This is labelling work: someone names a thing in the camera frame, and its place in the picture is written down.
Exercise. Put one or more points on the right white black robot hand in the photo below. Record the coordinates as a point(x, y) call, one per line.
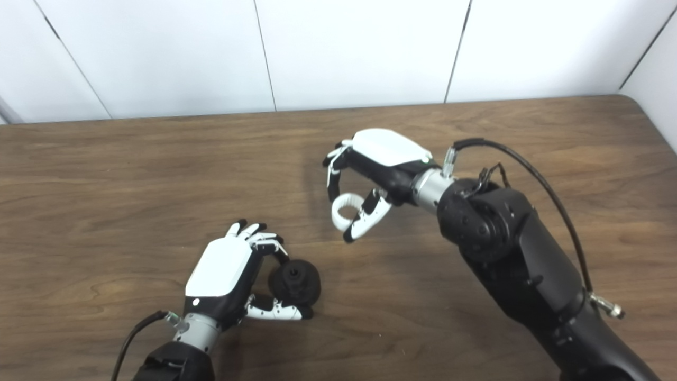
point(386, 148)

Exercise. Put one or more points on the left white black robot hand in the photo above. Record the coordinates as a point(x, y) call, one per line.
point(219, 270)

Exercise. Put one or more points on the round black part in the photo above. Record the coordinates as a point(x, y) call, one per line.
point(296, 283)

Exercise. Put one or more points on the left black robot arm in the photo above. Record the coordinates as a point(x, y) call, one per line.
point(174, 365)

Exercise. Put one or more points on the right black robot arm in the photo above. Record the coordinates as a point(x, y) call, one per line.
point(518, 254)

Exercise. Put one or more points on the grey wall corner trim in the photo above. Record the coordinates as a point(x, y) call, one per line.
point(8, 111)

